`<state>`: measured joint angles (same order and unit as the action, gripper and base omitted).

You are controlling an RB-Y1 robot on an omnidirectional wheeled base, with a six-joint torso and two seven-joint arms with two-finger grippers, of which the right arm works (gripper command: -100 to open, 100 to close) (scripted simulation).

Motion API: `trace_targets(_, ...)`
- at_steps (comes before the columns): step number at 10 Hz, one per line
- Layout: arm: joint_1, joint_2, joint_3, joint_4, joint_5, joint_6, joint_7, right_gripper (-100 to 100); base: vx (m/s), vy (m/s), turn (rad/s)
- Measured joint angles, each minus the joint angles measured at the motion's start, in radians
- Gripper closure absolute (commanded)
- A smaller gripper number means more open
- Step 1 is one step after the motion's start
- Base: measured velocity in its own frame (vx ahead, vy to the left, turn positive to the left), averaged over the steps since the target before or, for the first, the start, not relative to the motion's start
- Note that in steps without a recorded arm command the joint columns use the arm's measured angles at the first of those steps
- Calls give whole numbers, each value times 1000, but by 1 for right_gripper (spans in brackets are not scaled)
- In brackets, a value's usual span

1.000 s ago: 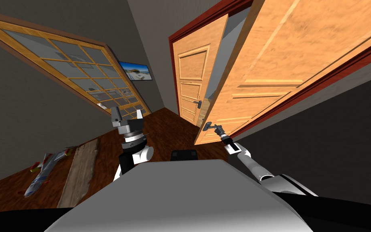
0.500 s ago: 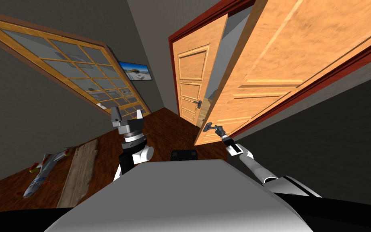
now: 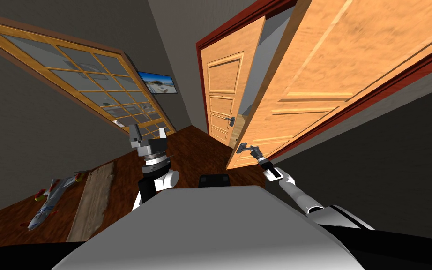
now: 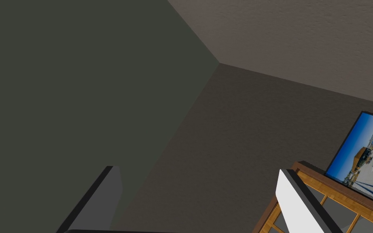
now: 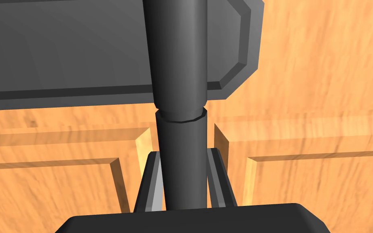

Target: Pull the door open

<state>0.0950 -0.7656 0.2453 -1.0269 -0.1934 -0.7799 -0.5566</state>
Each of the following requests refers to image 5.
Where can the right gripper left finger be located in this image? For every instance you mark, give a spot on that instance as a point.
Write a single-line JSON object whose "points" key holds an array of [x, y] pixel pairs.
{"points": [[151, 187]]}

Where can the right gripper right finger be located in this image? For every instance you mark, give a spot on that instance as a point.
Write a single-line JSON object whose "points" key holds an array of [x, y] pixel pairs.
{"points": [[220, 184]]}

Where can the wooden panelled door leaf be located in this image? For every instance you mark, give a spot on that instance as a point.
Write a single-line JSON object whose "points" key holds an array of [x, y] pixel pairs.
{"points": [[303, 97]]}

